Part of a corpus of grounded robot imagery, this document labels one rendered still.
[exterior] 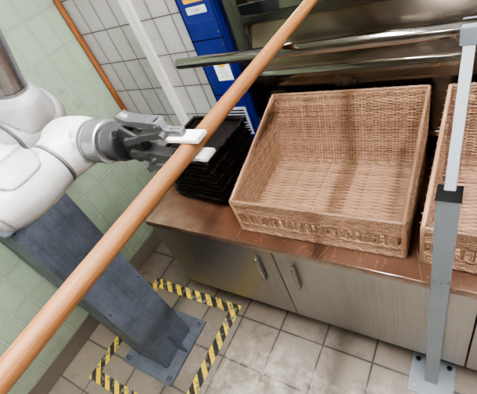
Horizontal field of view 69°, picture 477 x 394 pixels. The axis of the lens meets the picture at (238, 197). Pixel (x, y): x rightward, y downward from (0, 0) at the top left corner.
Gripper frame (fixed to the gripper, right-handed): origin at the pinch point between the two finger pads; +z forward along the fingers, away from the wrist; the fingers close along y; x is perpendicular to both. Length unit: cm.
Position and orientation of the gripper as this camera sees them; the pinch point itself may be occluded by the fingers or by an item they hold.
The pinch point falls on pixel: (191, 145)
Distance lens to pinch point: 60.0
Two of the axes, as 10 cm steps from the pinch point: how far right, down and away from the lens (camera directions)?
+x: -4.5, 7.1, -5.5
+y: 3.2, 7.0, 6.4
